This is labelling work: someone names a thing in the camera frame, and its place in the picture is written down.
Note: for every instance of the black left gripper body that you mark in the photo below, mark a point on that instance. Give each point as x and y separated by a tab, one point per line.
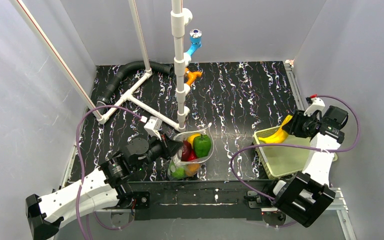
167	147

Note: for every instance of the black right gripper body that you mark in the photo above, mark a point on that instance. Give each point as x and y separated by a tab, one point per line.
299	123

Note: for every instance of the yellow fake banana bunch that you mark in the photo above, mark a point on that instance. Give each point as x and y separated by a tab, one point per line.
279	136

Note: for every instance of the clear polka dot zip bag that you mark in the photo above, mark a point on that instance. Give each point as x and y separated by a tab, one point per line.
189	136

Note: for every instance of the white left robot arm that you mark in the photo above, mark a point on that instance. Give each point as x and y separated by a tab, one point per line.
106	186

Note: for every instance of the fake red apple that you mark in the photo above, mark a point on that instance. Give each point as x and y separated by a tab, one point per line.
188	154

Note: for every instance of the fake green pepper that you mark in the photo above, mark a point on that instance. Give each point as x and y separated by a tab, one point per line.
202	145

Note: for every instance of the fake green apple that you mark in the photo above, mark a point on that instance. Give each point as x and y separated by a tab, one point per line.
177	173

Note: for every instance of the fake orange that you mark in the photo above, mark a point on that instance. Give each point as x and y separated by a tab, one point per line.
192	169

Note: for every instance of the pale green perforated basket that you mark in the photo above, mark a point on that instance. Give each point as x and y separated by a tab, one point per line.
313	156

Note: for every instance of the orange pipe fitting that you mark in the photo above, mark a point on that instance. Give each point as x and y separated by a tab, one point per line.
192	76

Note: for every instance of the blue faucet fixture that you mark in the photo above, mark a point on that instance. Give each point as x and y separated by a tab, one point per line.
195	36

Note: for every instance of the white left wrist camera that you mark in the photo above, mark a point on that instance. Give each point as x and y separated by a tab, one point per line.
153	126

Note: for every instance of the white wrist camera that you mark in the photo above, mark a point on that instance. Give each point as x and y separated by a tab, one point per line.
314	104
153	126

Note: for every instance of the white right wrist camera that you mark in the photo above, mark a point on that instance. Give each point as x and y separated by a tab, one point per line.
314	104

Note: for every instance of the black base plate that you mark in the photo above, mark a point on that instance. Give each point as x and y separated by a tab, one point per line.
195	200

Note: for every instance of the white pvc pipe frame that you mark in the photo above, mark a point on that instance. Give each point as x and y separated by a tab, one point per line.
102	109

